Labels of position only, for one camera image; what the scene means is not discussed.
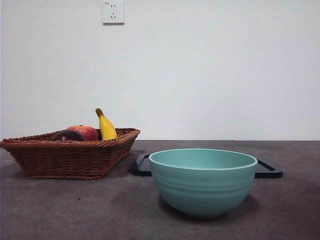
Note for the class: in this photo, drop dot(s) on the yellow banana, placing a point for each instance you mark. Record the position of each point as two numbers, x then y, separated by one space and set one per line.
106 127

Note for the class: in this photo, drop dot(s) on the red yellow apple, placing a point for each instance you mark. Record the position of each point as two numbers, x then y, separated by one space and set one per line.
87 132

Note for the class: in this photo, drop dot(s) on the teal ceramic bowl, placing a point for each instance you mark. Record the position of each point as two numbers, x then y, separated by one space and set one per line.
202 190

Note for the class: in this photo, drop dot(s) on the brown wicker basket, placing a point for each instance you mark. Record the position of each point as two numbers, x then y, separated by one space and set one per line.
67 160

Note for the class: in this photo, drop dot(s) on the dark purple plum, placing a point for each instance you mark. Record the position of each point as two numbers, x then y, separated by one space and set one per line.
67 136

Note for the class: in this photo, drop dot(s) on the white wall socket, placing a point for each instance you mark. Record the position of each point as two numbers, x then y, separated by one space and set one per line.
113 12

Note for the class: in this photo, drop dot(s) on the dark rectangular tray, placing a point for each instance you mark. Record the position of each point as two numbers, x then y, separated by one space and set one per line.
268 171

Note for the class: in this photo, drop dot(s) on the green avocado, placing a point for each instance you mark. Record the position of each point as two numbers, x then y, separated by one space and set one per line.
99 135

